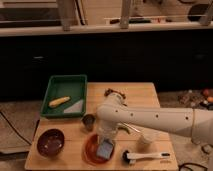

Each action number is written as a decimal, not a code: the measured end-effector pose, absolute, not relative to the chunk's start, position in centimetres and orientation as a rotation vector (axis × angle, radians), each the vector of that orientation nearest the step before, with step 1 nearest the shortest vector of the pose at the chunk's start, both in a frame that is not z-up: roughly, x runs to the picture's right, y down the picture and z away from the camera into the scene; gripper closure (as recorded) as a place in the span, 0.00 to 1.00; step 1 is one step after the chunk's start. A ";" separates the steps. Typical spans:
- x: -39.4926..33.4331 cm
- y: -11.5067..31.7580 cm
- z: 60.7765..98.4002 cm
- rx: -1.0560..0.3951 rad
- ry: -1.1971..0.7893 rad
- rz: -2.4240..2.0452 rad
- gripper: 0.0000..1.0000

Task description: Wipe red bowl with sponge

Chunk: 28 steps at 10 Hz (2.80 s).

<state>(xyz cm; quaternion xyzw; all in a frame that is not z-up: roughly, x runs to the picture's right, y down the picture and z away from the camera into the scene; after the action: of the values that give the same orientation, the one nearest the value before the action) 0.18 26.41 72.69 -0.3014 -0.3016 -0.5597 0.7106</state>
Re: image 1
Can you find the grey triangular cloth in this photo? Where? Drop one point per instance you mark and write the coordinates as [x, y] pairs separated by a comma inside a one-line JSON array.
[[75, 108]]

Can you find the blue grey sponge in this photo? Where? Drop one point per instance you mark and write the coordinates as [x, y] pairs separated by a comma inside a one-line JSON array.
[[105, 149]]

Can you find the metal tongs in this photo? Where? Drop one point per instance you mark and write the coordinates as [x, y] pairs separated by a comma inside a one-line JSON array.
[[132, 128]]

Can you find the white cup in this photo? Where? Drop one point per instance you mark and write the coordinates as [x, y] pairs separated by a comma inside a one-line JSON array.
[[147, 136]]

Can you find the green plastic tray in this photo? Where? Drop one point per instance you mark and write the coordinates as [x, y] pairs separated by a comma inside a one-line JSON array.
[[74, 86]]

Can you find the brown dried food pile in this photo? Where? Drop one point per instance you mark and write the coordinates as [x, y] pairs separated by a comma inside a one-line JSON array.
[[110, 91]]

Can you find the green chili pepper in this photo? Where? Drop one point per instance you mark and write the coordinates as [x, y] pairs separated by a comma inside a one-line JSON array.
[[125, 128]]

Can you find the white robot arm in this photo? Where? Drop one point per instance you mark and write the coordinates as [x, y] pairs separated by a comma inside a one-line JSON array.
[[188, 122]]

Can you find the yellow corn cob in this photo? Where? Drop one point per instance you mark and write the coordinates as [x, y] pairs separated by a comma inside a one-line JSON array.
[[56, 102]]

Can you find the wooden board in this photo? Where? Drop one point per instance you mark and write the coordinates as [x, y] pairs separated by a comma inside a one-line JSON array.
[[71, 157]]

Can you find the small metal cup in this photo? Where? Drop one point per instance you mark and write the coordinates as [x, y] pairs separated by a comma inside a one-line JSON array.
[[88, 121]]

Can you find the white dish brush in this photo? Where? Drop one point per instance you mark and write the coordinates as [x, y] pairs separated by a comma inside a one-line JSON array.
[[131, 158]]

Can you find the dark brown bowl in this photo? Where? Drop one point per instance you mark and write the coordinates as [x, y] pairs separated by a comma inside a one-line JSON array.
[[50, 143]]

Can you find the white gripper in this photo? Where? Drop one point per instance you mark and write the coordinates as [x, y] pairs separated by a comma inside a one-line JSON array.
[[107, 131]]

